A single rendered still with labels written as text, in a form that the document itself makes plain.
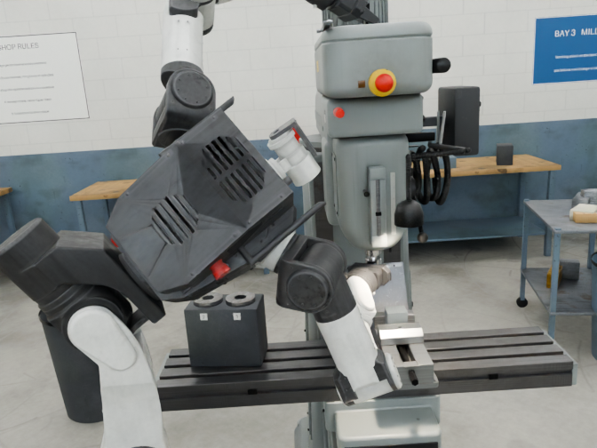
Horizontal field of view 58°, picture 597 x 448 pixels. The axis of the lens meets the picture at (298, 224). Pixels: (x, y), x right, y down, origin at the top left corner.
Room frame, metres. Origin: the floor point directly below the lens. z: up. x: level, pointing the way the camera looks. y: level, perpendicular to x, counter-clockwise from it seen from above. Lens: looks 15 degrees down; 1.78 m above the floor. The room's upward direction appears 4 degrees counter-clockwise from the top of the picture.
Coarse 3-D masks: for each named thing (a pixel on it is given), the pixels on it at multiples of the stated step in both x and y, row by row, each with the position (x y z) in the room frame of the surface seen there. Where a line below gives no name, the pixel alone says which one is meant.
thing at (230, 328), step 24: (192, 312) 1.47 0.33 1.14; (216, 312) 1.47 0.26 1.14; (240, 312) 1.46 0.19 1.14; (264, 312) 1.55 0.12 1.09; (192, 336) 1.48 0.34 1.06; (216, 336) 1.47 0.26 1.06; (240, 336) 1.46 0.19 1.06; (264, 336) 1.52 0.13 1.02; (192, 360) 1.48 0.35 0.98; (216, 360) 1.47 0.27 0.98; (240, 360) 1.46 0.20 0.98
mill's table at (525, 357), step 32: (288, 352) 1.53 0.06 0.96; (320, 352) 1.52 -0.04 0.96; (448, 352) 1.47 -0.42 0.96; (480, 352) 1.45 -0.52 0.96; (512, 352) 1.44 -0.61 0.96; (544, 352) 1.43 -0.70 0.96; (160, 384) 1.39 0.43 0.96; (192, 384) 1.38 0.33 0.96; (224, 384) 1.37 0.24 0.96; (256, 384) 1.37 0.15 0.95; (288, 384) 1.37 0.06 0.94; (320, 384) 1.37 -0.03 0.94; (448, 384) 1.37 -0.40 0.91; (480, 384) 1.37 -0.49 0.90; (512, 384) 1.37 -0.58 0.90; (544, 384) 1.37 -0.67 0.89; (576, 384) 1.37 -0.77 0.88
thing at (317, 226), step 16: (304, 144) 2.00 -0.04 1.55; (320, 144) 1.92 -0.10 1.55; (320, 160) 1.86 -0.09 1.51; (320, 176) 1.85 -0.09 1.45; (304, 192) 1.94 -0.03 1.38; (320, 192) 1.85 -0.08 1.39; (304, 208) 1.93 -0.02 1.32; (304, 224) 2.13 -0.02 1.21; (320, 224) 1.85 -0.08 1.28; (336, 240) 1.86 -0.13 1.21; (400, 240) 1.85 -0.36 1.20; (352, 256) 1.86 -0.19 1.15; (384, 256) 1.85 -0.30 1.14; (400, 256) 1.85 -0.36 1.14; (320, 336) 1.86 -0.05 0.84; (320, 416) 1.87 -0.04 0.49; (320, 432) 1.87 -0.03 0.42
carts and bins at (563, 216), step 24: (528, 216) 3.78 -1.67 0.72; (552, 216) 3.34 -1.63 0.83; (576, 216) 3.15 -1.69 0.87; (552, 264) 3.06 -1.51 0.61; (576, 264) 3.51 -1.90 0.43; (552, 288) 3.03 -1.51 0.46; (576, 288) 3.37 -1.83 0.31; (552, 312) 3.03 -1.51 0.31; (576, 312) 3.01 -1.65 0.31; (48, 336) 2.67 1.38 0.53; (552, 336) 3.03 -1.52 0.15; (72, 360) 2.63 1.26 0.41; (72, 384) 2.64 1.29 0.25; (96, 384) 2.65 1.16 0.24; (72, 408) 2.67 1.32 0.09; (96, 408) 2.65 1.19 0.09
